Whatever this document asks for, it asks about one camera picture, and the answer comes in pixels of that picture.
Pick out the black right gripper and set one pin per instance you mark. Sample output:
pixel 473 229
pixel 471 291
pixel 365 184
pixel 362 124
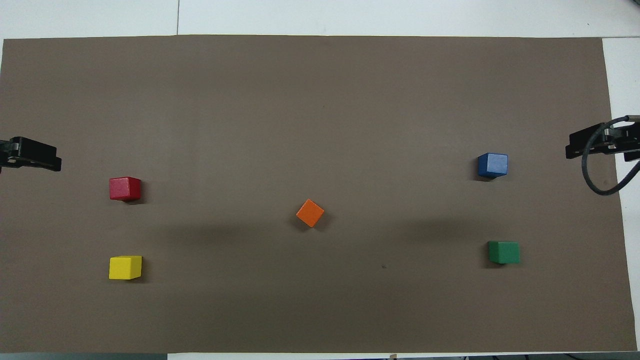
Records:
pixel 627 142

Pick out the red wooden block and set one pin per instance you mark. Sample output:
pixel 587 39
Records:
pixel 125 189

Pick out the blue wooden block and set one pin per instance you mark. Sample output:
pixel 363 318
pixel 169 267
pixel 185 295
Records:
pixel 492 165

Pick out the green wooden block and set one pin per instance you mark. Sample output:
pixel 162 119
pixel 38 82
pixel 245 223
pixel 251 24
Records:
pixel 504 252

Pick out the yellow wooden block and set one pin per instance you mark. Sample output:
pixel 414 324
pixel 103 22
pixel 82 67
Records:
pixel 125 267

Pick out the orange wooden block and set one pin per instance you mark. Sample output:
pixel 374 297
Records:
pixel 310 213

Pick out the brown table mat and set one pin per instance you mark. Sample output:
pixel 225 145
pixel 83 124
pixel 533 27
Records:
pixel 320 100

